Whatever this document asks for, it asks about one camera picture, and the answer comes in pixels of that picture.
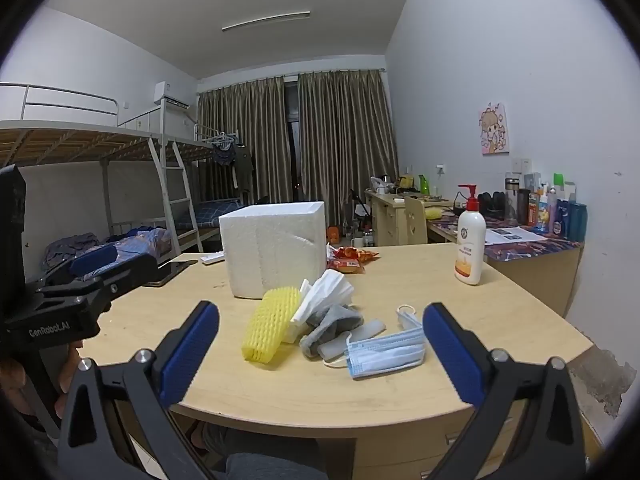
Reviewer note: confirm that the white lotion pump bottle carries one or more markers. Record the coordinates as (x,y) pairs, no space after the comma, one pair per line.
(470,250)

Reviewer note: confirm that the orange box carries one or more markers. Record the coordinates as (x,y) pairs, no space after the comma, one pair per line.
(334,235)

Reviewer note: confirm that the black folding stand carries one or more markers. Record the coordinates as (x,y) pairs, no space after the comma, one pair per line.
(359,207)

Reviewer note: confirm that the ceiling tube light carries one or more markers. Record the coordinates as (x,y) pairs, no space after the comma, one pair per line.
(265,20)

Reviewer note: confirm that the white foam box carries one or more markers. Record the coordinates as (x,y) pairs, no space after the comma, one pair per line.
(272,255)

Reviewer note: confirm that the brown curtain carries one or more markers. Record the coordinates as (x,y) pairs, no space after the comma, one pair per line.
(250,125)
(345,150)

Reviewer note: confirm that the blue plaid mattress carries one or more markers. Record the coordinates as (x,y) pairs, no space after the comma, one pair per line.
(217,212)

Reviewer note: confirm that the white wall switch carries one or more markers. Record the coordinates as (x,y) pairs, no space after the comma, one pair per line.
(522,163)

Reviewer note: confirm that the wooden desk with mat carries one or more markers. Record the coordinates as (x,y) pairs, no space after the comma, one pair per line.
(530,275)

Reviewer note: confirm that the grey sock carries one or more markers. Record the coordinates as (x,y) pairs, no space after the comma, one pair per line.
(330,327)

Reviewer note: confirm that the white paper sheets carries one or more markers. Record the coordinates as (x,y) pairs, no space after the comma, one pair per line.
(515,235)

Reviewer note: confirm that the pink cartoon wall poster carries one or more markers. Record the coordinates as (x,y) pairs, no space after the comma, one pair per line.
(495,130)

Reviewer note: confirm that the yellow cloth bundle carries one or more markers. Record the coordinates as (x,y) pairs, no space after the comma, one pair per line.
(433,213)

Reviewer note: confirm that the clear bottle black lid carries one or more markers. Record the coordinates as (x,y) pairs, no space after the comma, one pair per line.
(511,195)

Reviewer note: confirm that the wooden chair with smiley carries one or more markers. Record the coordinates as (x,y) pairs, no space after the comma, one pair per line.
(415,222)

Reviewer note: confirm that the white metal bed ladder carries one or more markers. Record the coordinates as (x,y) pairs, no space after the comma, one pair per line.
(175,200)

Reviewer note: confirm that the blue plaid blanket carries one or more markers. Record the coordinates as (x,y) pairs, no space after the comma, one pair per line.
(145,240)

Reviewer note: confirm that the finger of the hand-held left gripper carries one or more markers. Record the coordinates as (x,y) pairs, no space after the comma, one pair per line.
(130,275)
(95,260)

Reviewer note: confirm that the dark tumbler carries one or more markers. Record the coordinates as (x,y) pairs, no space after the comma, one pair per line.
(523,207)

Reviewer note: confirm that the yellow bag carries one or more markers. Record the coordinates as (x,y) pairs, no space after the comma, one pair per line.
(406,181)

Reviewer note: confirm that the black smartphone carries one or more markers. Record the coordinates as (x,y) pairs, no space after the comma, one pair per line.
(170,272)

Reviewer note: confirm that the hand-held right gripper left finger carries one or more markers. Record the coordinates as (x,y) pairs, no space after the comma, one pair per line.
(192,350)

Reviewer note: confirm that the wooden desk with drawers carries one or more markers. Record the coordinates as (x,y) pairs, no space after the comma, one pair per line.
(387,220)

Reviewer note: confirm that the red snack packet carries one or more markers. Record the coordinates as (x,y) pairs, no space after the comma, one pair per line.
(345,266)

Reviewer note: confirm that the person's left hand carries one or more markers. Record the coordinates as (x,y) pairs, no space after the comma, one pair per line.
(67,375)

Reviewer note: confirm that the white metal bunk bed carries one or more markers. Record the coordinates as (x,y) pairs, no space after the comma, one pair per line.
(75,137)
(200,150)

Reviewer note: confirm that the printed desk mat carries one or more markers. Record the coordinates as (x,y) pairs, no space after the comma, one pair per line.
(540,249)

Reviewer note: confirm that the dark hanging clothes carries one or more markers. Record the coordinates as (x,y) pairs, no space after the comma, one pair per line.
(235,165)

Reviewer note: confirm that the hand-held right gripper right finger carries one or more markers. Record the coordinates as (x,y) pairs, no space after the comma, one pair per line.
(450,355)

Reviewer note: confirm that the white remote control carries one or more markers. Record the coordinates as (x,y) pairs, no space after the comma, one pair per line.
(212,259)

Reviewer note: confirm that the black headphones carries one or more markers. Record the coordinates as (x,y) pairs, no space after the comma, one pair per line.
(492,205)

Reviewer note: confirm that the yellow foam fruit net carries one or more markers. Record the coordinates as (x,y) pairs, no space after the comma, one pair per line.
(270,325)

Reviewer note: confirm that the row of toiletry bottles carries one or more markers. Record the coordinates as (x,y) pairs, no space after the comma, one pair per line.
(565,215)

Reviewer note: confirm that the orange snack packet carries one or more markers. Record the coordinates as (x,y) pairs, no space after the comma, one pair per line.
(360,255)

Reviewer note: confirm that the white air conditioner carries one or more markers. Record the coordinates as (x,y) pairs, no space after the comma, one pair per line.
(170,94)

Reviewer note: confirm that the white electric kettle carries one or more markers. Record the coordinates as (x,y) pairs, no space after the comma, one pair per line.
(382,186)

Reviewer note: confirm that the blue face mask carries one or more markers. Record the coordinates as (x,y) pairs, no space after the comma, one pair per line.
(409,321)
(385,355)

